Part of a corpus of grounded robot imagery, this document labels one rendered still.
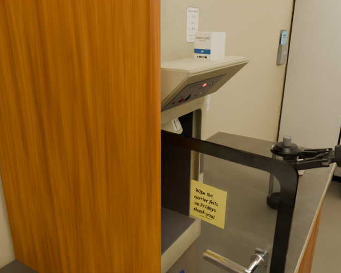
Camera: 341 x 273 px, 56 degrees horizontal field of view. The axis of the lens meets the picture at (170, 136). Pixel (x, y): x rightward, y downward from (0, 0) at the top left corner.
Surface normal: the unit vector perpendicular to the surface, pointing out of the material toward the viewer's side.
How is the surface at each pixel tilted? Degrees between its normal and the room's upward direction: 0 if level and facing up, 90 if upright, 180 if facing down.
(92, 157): 90
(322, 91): 90
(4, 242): 90
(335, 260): 0
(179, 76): 90
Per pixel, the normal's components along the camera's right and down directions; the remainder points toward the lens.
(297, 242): 0.00, -0.95
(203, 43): -0.72, 0.22
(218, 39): 0.69, 0.24
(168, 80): -0.53, 0.27
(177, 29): 0.85, 0.18
